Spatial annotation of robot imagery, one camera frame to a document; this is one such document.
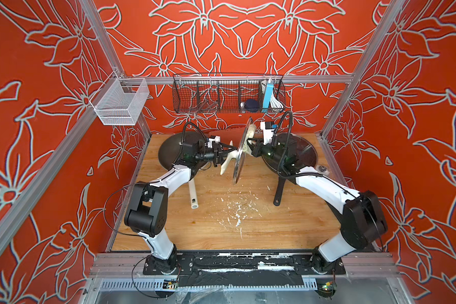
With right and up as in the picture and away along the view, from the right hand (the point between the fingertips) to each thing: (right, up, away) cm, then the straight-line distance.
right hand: (242, 138), depth 77 cm
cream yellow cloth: (+4, +2, -2) cm, 5 cm away
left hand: (-3, -5, 0) cm, 6 cm away
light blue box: (+13, +19, +12) cm, 26 cm away
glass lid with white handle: (-2, -6, -11) cm, 13 cm away
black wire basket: (-8, +27, +24) cm, 37 cm away
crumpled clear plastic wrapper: (+44, -15, +20) cm, 51 cm away
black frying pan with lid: (+42, -5, +42) cm, 59 cm away
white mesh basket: (-60, +20, +16) cm, 65 cm away
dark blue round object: (+7, +19, +20) cm, 29 cm away
